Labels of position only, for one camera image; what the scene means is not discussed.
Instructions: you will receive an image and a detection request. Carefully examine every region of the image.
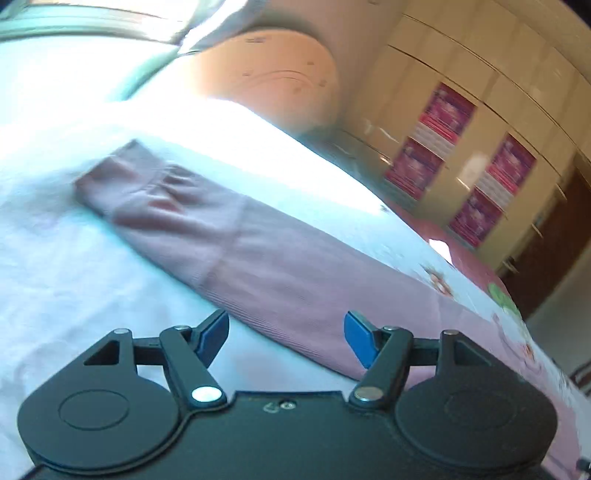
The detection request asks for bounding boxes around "pink checked bed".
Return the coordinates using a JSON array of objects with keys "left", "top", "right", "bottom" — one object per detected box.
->
[{"left": 381, "top": 196, "right": 511, "bottom": 289}]

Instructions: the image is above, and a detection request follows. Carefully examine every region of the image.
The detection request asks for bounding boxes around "pink knit garment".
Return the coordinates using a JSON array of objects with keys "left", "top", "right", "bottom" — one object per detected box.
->
[{"left": 74, "top": 138, "right": 504, "bottom": 385}]

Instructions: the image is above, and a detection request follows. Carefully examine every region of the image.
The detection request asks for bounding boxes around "dark brown wooden door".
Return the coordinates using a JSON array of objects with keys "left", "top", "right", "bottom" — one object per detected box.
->
[{"left": 501, "top": 154, "right": 591, "bottom": 321}]

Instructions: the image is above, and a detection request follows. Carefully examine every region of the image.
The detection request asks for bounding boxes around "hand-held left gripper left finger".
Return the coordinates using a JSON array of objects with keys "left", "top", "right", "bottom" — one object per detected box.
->
[{"left": 83, "top": 309, "right": 230, "bottom": 410}]

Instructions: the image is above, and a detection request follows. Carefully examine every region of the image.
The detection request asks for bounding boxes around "floral white blanket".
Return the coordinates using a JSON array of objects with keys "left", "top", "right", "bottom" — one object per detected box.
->
[{"left": 0, "top": 37, "right": 591, "bottom": 480}]

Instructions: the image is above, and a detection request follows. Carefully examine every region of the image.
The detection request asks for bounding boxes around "cream glossy wardrobe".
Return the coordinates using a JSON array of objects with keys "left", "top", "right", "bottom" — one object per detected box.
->
[{"left": 339, "top": 11, "right": 585, "bottom": 275}]

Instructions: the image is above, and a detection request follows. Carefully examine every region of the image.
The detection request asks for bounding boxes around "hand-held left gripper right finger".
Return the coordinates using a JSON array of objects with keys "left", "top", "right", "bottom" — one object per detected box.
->
[{"left": 344, "top": 311, "right": 491, "bottom": 412}]

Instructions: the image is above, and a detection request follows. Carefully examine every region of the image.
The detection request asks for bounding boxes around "pink wall poster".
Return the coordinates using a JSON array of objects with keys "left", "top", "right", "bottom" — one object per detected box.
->
[
  {"left": 449, "top": 187, "right": 504, "bottom": 247},
  {"left": 384, "top": 137, "right": 445, "bottom": 200},
  {"left": 484, "top": 134, "right": 537, "bottom": 195},
  {"left": 418, "top": 83, "right": 476, "bottom": 139}
]

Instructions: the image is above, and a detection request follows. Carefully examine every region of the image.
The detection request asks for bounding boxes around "cream arched bed headboard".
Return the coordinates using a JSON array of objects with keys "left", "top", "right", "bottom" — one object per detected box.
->
[{"left": 185, "top": 25, "right": 345, "bottom": 134}]

